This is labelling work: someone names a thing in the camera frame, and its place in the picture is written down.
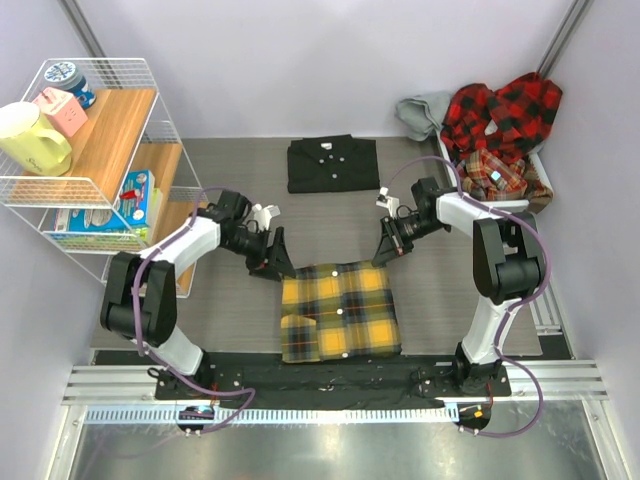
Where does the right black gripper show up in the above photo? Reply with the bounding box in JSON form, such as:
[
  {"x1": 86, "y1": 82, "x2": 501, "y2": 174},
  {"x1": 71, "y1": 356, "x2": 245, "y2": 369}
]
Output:
[{"x1": 373, "y1": 213, "x2": 446, "y2": 267}]

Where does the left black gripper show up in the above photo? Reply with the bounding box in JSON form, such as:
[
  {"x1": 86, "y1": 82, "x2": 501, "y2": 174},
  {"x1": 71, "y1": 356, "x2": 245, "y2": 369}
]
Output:
[{"x1": 222, "y1": 226, "x2": 296, "y2": 282}]

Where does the yellow plaid long sleeve shirt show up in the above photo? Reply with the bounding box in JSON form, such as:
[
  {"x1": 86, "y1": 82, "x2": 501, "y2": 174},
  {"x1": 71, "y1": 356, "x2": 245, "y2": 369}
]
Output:
[{"x1": 280, "y1": 261, "x2": 402, "y2": 364}]

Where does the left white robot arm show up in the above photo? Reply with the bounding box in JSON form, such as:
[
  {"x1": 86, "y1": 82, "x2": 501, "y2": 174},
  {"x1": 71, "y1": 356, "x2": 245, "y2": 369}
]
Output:
[{"x1": 100, "y1": 189, "x2": 296, "y2": 399}]

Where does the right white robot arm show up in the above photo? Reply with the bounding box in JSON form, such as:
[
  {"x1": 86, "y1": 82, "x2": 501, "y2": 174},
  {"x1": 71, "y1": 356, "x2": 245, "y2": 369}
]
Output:
[{"x1": 372, "y1": 177, "x2": 547, "y2": 395}]

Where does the folded black shirt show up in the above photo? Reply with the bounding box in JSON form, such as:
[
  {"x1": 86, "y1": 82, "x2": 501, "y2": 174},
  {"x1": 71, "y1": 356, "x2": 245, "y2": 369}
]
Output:
[{"x1": 286, "y1": 134, "x2": 380, "y2": 194}]

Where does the brown plaid shirt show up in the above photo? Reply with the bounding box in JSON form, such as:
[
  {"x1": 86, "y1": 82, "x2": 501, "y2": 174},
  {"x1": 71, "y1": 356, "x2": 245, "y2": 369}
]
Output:
[{"x1": 456, "y1": 149, "x2": 554, "y2": 213}]

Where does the white laundry basket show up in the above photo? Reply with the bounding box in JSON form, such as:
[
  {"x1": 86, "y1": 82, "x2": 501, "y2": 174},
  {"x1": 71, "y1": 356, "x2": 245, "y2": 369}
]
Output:
[{"x1": 434, "y1": 134, "x2": 553, "y2": 212}]

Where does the grey crumpled shirt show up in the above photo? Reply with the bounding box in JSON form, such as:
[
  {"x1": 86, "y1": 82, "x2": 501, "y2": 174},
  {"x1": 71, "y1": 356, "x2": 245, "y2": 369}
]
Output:
[{"x1": 395, "y1": 91, "x2": 453, "y2": 142}]

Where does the green box on shelf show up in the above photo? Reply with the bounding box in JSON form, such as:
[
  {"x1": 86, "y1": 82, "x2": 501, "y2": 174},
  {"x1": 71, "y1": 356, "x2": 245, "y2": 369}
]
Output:
[{"x1": 135, "y1": 188, "x2": 163, "y2": 245}]

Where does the blue product box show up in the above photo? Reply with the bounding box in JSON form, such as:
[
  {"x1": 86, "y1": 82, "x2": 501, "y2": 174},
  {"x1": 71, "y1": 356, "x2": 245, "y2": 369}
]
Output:
[{"x1": 52, "y1": 169, "x2": 155, "y2": 233}]

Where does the red black plaid shirt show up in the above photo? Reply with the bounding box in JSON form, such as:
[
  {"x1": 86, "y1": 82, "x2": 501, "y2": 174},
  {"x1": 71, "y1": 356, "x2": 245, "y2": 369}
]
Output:
[{"x1": 440, "y1": 72, "x2": 563, "y2": 164}]

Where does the pink cube box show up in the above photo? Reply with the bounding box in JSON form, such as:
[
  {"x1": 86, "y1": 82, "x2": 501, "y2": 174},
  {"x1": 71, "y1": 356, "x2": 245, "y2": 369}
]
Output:
[{"x1": 33, "y1": 87, "x2": 88, "y2": 138}]

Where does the yellow green pitcher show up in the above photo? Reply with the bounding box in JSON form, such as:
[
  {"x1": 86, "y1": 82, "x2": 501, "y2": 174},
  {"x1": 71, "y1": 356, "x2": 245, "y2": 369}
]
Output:
[{"x1": 0, "y1": 102, "x2": 72, "y2": 177}]

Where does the blue patterned tin can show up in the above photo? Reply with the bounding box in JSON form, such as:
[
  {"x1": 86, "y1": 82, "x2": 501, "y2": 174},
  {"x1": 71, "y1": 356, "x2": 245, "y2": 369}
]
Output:
[{"x1": 43, "y1": 61, "x2": 96, "y2": 109}]

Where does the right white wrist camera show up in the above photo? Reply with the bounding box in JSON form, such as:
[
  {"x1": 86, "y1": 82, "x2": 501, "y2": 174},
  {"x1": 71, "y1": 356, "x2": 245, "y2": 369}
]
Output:
[{"x1": 376, "y1": 187, "x2": 400, "y2": 218}]

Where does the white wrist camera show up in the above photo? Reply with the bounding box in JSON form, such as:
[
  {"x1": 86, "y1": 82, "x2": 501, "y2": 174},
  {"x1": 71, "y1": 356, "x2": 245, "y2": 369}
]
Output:
[
  {"x1": 251, "y1": 203, "x2": 280, "y2": 232},
  {"x1": 376, "y1": 187, "x2": 400, "y2": 218}
]

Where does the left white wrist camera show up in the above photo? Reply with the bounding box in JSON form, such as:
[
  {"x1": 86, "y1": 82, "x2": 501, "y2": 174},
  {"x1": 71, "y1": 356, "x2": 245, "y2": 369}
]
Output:
[{"x1": 251, "y1": 203, "x2": 280, "y2": 232}]

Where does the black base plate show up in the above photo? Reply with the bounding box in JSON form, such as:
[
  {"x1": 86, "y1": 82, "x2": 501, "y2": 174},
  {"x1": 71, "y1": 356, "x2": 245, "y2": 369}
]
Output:
[{"x1": 153, "y1": 349, "x2": 514, "y2": 401}]

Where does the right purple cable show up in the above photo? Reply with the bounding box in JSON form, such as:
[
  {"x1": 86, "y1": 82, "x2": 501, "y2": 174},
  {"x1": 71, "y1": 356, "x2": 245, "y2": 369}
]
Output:
[{"x1": 384, "y1": 155, "x2": 554, "y2": 440}]

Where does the purple cable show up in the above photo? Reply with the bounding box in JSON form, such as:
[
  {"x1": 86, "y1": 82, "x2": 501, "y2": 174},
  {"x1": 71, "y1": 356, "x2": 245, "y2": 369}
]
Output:
[
  {"x1": 132, "y1": 185, "x2": 257, "y2": 434},
  {"x1": 384, "y1": 155, "x2": 554, "y2": 440}
]

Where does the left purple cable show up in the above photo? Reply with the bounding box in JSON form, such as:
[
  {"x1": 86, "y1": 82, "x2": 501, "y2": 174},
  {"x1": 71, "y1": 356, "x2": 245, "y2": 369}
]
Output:
[{"x1": 132, "y1": 185, "x2": 257, "y2": 434}]

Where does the white wire shelf rack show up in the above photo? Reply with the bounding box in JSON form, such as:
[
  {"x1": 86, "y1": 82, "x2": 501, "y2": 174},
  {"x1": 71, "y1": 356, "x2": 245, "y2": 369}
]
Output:
[{"x1": 1, "y1": 58, "x2": 202, "y2": 283}]

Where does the white slotted cable duct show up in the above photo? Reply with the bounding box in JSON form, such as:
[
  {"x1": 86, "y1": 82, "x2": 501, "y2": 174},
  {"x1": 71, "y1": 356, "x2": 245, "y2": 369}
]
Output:
[{"x1": 84, "y1": 404, "x2": 459, "y2": 425}]

